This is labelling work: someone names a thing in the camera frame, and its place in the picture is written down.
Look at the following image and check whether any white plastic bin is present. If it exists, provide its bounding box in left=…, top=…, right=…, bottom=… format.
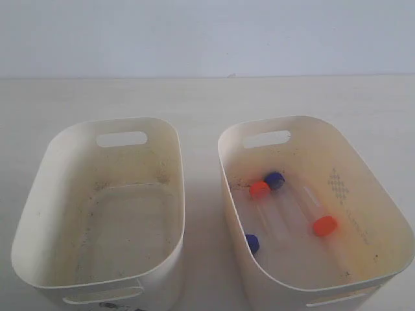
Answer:
left=218, top=116, right=414, bottom=310
left=11, top=117, right=185, bottom=310

